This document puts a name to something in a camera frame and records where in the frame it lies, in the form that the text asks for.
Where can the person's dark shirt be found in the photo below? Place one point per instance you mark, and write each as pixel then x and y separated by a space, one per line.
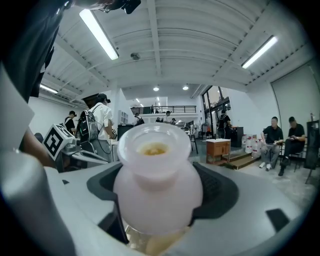
pixel 30 45

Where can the small wooden cabinet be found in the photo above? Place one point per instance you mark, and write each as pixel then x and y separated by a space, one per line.
pixel 218 150

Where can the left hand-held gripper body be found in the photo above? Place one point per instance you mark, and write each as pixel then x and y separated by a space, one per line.
pixel 56 141

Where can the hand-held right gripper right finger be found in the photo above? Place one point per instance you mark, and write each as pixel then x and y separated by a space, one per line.
pixel 245 207

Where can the black head-worn camera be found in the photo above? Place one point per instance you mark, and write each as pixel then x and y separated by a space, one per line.
pixel 131 5

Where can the black stand with panel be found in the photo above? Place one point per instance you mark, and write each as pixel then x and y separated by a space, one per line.
pixel 312 147

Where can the round ceiling smoke detector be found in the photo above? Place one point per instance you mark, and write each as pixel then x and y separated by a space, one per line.
pixel 135 56

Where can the translucent pink container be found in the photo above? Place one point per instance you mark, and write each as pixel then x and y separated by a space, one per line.
pixel 157 197

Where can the black cabinet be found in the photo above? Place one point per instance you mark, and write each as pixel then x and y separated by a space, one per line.
pixel 237 137

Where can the person's left forearm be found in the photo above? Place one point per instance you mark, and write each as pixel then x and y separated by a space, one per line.
pixel 35 150

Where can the black metal balcony railing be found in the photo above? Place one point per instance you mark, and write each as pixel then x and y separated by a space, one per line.
pixel 175 109

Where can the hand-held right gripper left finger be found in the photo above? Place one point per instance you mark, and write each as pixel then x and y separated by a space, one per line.
pixel 80 200

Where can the round ceiling spotlight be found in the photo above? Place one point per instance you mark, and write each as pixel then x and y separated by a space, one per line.
pixel 185 87
pixel 156 88

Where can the wooden platform step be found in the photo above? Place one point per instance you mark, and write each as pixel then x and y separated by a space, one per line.
pixel 241 160

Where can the long ceiling tube light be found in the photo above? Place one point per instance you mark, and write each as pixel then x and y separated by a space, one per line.
pixel 260 51
pixel 98 33
pixel 48 88

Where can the black box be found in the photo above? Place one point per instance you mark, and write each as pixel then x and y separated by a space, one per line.
pixel 123 131

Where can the group of large water bottles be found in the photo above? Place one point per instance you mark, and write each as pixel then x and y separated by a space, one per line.
pixel 251 146

